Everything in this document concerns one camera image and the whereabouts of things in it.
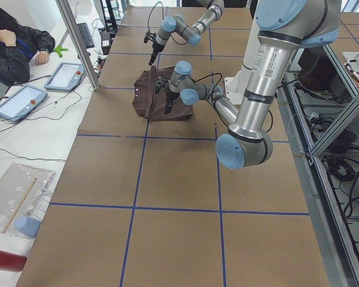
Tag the teach pendant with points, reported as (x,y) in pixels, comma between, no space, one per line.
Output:
(66,77)
(20,104)

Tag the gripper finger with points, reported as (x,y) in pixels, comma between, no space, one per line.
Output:
(166,108)
(151,60)
(170,108)
(155,56)

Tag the wooden stick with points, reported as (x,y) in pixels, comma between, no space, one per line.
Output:
(18,206)

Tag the clear plastic bag sheet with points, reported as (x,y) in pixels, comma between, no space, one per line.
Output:
(13,184)

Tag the red cylinder bottle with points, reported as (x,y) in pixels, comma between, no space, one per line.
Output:
(12,262)

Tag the aluminium frame post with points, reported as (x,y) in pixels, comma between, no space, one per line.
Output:
(71,25)

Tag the aluminium frame rack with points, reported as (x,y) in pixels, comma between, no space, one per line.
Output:
(319,101)

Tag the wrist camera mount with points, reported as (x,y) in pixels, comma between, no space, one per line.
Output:
(160,85)
(149,37)

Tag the far teach pendant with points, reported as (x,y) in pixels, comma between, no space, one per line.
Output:
(66,77)

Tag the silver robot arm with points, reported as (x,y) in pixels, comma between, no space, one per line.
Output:
(284,27)
(176,24)

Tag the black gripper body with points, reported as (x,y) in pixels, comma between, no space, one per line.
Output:
(170,97)
(155,49)

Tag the black keyboard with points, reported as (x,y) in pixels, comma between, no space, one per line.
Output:
(86,36)

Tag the near teach pendant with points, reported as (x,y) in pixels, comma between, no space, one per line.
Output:
(20,104)

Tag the dark brown t-shirt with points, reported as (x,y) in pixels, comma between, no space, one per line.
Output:
(152,106)

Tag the seated person in black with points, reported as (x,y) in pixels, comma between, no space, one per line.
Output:
(18,45)

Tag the green plastic tool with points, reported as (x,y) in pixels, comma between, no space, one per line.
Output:
(59,50)

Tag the light blue cup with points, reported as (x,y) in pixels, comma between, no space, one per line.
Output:
(28,226)

